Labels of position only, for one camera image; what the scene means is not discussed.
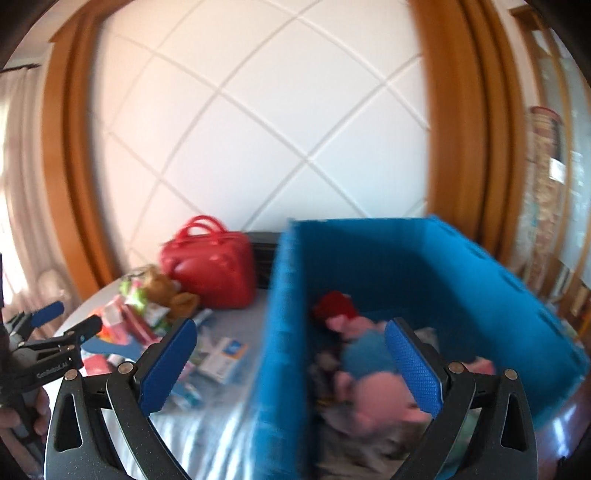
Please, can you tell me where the person's left hand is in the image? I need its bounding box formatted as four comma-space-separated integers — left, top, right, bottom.
1, 387, 51, 444

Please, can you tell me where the pink tissue pack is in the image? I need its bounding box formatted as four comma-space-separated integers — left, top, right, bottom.
97, 296, 132, 345

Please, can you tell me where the blue plastic paddle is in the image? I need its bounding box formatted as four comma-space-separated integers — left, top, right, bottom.
81, 337, 143, 361

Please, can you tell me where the brown teddy bear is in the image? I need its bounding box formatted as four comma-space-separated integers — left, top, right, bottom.
142, 265, 200, 322

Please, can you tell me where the teal and pink plush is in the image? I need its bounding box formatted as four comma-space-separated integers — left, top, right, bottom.
334, 329, 431, 436

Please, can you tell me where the red handbag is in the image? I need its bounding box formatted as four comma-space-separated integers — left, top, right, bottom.
159, 215, 256, 310

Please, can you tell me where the blue plastic storage crate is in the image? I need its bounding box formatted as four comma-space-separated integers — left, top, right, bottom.
252, 217, 590, 479

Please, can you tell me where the black gift box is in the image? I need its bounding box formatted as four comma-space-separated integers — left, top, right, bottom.
247, 231, 280, 290

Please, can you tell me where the pink pig plush red dress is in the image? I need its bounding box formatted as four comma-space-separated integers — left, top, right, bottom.
311, 291, 386, 341

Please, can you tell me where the rolled patterned carpet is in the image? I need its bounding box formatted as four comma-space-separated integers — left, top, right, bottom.
511, 106, 566, 293

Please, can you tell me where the wooden door frame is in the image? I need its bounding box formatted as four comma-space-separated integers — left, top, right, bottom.
411, 1, 526, 264

